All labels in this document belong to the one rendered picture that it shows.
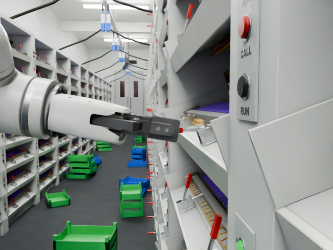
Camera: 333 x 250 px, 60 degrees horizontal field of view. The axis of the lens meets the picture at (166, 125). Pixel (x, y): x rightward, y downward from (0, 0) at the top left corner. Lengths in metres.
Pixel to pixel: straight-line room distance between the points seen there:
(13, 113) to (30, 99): 0.03
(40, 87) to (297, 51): 0.32
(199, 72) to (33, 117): 0.59
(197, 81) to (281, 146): 0.71
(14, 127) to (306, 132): 0.35
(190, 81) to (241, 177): 0.66
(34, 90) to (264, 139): 0.31
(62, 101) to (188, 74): 0.55
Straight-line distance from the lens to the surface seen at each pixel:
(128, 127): 0.36
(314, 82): 0.19
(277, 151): 0.18
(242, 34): 0.22
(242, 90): 0.22
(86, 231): 1.90
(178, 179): 0.90
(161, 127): 0.40
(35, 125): 0.40
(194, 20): 0.48
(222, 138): 0.27
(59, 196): 3.47
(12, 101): 0.41
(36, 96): 0.40
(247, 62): 0.22
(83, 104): 0.38
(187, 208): 0.72
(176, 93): 0.87
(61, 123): 0.38
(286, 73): 0.18
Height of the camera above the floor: 1.01
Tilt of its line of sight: 4 degrees down
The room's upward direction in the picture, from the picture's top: straight up
